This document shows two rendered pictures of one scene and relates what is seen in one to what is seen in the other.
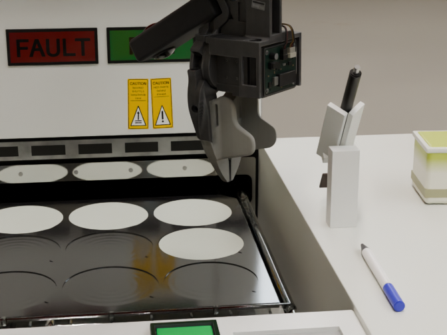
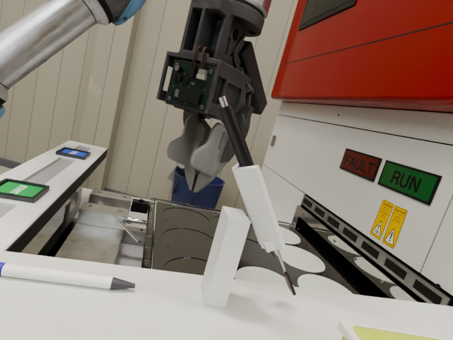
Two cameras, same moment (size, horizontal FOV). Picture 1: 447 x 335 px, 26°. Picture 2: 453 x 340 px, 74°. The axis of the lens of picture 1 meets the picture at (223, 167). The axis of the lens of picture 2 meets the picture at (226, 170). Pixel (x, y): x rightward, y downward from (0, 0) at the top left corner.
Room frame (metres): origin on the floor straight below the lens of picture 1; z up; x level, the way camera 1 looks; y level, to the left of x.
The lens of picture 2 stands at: (0.91, -0.37, 1.13)
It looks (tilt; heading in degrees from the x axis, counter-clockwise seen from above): 11 degrees down; 82
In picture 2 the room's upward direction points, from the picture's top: 15 degrees clockwise
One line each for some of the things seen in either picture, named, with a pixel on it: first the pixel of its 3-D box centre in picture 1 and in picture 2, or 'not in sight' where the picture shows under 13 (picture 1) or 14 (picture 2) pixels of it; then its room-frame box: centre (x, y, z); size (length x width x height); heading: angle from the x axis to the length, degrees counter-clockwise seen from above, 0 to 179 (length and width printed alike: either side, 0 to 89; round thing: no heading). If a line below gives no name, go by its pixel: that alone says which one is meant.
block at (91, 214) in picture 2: not in sight; (103, 215); (0.79, 0.16, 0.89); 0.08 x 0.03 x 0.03; 7
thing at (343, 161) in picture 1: (339, 159); (248, 234); (0.98, -0.12, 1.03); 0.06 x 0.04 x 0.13; 7
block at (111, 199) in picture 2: not in sight; (110, 200); (0.78, 0.24, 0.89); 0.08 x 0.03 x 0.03; 7
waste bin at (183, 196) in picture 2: not in sight; (190, 202); (1.03, 2.17, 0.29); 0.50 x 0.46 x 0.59; 170
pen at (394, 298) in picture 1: (379, 273); (46, 274); (0.82, -0.14, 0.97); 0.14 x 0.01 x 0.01; 5
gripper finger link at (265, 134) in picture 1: (250, 135); (204, 160); (0.93, -0.03, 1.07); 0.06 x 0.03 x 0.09; 53
